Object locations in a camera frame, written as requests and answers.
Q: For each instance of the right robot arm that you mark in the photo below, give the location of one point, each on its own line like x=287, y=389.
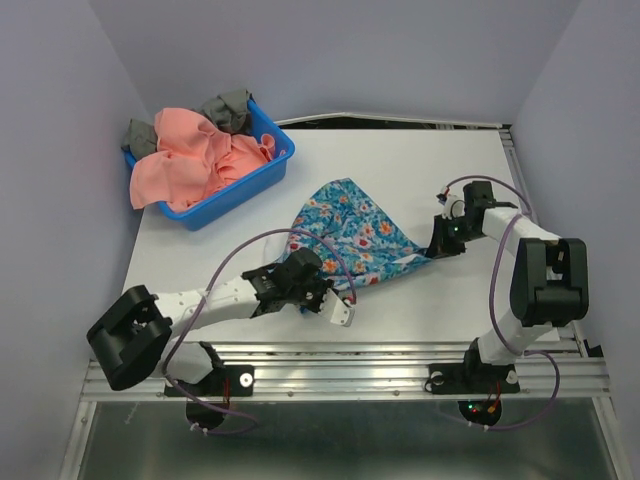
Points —
x=549, y=284

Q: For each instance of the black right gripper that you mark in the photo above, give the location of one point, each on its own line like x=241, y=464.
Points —
x=439, y=245

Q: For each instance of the blue floral skirt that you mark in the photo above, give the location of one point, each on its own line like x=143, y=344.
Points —
x=356, y=240

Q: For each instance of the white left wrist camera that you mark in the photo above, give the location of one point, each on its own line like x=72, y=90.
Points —
x=336, y=310

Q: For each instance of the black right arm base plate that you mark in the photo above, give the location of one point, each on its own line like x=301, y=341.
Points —
x=480, y=389

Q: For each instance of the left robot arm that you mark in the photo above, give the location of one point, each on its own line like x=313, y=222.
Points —
x=132, y=339

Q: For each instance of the grey skirt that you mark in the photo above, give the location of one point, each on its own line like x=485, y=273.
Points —
x=228, y=111

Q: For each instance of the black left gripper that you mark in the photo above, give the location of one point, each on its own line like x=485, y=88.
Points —
x=323, y=284

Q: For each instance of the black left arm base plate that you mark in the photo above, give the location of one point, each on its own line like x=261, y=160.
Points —
x=208, y=409

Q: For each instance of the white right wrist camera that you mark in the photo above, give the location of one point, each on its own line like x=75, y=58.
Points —
x=452, y=206

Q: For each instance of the pink skirt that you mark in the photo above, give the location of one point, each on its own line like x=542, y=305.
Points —
x=194, y=160

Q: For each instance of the blue plastic bin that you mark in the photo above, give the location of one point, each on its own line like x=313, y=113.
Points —
x=242, y=190

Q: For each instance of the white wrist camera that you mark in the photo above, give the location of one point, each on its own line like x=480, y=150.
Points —
x=336, y=310
x=452, y=206

